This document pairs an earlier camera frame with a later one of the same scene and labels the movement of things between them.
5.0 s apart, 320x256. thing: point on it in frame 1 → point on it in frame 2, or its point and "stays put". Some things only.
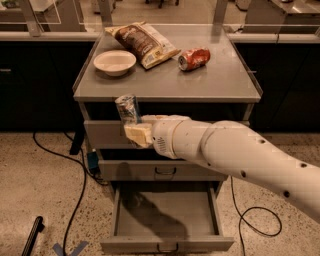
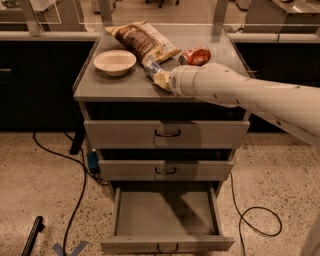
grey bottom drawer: [167, 217] stays put
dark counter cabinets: [38, 79] stays put
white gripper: [165, 134] → [175, 82]
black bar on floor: [38, 227] stays put
